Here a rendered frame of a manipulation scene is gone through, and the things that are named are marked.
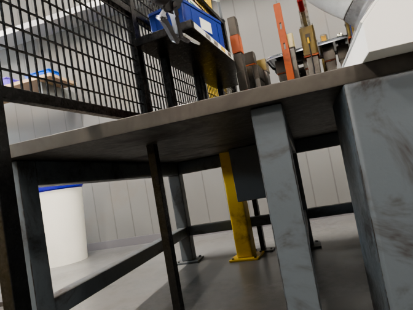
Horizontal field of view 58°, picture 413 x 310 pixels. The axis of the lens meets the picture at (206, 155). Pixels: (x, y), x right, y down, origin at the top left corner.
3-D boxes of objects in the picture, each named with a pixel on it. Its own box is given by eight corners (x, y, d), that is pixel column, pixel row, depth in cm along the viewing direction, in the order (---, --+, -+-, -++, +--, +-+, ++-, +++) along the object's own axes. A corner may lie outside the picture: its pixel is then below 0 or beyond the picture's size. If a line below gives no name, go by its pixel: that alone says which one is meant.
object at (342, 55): (361, 108, 166) (348, 45, 168) (361, 107, 161) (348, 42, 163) (349, 111, 168) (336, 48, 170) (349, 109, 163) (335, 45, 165)
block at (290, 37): (309, 116, 161) (293, 34, 164) (308, 115, 158) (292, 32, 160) (300, 118, 162) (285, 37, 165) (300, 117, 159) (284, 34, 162)
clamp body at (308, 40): (332, 111, 156) (315, 29, 158) (330, 109, 146) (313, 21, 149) (315, 115, 158) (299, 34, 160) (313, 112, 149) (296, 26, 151)
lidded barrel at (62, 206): (104, 251, 367) (93, 181, 372) (70, 266, 314) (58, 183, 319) (56, 258, 380) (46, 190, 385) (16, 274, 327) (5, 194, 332)
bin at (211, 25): (227, 51, 159) (222, 21, 160) (188, 32, 133) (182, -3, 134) (195, 63, 167) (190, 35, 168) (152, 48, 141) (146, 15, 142)
